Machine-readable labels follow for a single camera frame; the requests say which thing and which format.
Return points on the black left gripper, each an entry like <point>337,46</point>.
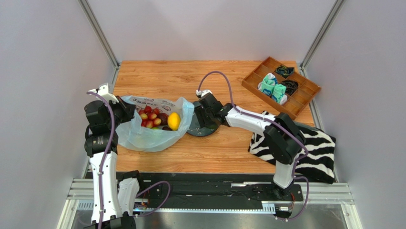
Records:
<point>127,109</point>

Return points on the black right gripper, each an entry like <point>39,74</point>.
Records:
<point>200,115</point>

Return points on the light blue printed plastic bag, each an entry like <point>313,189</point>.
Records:
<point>135,137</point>

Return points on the red strawberry bunch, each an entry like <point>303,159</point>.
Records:
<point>150,117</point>

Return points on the yellow lemon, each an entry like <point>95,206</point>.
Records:
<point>173,121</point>

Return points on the dark red apple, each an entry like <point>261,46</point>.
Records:
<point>164,118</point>

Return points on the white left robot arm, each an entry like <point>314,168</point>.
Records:
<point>113,198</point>

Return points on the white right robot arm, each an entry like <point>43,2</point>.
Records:
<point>280,133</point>

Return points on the black fruit plate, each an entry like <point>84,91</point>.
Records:
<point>194,130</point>

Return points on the teal white sock left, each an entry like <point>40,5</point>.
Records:
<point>268,83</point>

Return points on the teal white sock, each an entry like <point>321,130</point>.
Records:
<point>268,83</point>
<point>278,94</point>

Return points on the teal white sock right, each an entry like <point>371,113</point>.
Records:
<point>278,94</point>

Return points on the black rolled sock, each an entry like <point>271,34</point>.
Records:
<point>291,86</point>

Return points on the dark patterned rolled sock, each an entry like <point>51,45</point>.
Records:
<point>285,71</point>

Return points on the brown wooden divider tray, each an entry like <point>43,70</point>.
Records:
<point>296,103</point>

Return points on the zebra striped cloth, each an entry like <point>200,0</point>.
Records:
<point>318,165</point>

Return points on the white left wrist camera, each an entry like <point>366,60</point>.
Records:
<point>104,91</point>

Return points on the left corner aluminium post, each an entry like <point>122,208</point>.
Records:
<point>86,7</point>

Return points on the corner aluminium post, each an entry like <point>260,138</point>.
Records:
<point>333,13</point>
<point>86,7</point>

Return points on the right corner aluminium post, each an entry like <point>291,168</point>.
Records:
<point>333,13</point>

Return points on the aluminium frame rail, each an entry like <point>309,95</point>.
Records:
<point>325,206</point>

